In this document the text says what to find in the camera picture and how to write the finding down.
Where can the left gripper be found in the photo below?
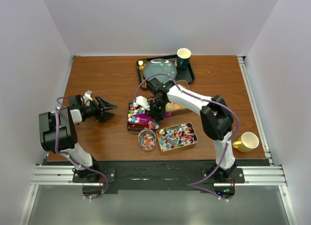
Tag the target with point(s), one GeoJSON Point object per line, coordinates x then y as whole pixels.
{"type": "Point", "coordinates": [102, 105]}

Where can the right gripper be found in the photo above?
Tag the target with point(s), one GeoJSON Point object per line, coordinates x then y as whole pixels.
{"type": "Point", "coordinates": [157, 115]}

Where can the purple plastic scoop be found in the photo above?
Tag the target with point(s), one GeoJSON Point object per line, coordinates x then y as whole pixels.
{"type": "Point", "coordinates": [140, 118]}

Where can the clear glass jar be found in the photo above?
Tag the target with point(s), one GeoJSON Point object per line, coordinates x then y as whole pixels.
{"type": "Point", "coordinates": [147, 139]}

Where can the gold tin of star candies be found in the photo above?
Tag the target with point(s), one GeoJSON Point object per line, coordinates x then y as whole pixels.
{"type": "Point", "coordinates": [136, 128]}

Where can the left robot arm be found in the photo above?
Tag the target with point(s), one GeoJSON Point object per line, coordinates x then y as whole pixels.
{"type": "Point", "coordinates": [58, 134]}

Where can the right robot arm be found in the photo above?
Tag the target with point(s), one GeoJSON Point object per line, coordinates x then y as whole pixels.
{"type": "Point", "coordinates": [216, 118]}

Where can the tin of gummy candies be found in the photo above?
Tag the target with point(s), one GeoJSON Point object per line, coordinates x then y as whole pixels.
{"type": "Point", "coordinates": [174, 108]}

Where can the tin of lollipops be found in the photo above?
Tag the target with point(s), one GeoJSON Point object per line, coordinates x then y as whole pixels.
{"type": "Point", "coordinates": [177, 137]}

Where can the blue ceramic plate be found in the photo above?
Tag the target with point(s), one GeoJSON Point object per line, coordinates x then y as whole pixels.
{"type": "Point", "coordinates": [161, 69]}

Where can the black serving tray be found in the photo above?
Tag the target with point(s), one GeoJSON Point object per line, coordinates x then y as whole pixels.
{"type": "Point", "coordinates": [182, 74]}

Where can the gold spoon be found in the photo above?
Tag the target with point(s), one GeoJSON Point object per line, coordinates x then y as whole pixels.
{"type": "Point", "coordinates": [140, 66]}

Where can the dark green cup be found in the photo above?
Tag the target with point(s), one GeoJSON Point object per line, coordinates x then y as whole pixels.
{"type": "Point", "coordinates": [183, 58]}

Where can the yellow mug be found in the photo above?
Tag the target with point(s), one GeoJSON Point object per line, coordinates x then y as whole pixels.
{"type": "Point", "coordinates": [247, 142]}

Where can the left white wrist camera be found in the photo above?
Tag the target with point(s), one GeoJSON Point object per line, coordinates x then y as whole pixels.
{"type": "Point", "coordinates": [87, 96]}

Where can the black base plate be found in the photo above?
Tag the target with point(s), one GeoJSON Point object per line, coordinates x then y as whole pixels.
{"type": "Point", "coordinates": [113, 176]}

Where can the aluminium frame rail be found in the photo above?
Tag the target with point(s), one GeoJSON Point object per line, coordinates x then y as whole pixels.
{"type": "Point", "coordinates": [253, 175]}

